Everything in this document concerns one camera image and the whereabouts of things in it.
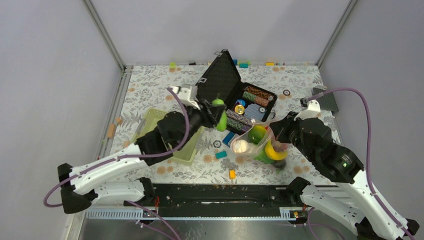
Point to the green toy cucumber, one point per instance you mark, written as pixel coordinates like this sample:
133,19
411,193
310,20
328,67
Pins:
221,125

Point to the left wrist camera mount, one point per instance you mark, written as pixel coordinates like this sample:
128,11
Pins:
187,93

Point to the dark grey lego baseplate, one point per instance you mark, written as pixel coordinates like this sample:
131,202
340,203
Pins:
328,103

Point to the clear zip top bag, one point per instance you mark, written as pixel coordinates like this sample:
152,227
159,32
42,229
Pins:
279,147

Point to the blue lego brick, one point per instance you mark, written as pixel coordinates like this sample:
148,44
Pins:
229,138

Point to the teal small block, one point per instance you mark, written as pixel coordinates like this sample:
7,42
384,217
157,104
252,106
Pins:
221,155

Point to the yellow small block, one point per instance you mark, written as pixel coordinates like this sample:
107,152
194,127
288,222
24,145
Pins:
232,174

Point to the loose poker chip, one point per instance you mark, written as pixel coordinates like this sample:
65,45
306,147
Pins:
217,144

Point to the yellow toy mango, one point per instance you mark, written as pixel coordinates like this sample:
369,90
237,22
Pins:
256,134

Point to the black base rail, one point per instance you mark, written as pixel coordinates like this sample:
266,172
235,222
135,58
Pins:
220,200

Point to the green plastic basket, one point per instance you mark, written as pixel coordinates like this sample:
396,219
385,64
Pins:
183,154

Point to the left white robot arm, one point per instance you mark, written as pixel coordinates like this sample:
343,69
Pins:
84,186

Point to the black poker chip case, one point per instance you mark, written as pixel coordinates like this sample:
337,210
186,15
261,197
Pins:
222,80

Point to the blue playing cards deck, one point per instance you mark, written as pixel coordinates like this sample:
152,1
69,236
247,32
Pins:
255,111

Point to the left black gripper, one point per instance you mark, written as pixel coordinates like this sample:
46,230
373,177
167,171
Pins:
216,111

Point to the yellow big blind button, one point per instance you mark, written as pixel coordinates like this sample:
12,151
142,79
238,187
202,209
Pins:
239,109

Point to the yellow toy banana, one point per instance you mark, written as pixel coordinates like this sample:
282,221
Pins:
272,154

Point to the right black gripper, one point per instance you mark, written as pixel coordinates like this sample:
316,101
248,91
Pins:
279,127

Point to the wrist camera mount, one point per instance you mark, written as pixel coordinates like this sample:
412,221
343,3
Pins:
187,93
312,109

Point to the white green leek toy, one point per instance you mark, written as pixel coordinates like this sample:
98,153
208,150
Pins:
248,149

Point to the wooden block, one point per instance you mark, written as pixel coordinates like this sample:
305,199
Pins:
111,130

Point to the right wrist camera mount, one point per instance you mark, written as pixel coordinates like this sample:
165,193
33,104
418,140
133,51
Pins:
312,109

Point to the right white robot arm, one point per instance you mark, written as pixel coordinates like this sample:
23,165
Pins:
371,218

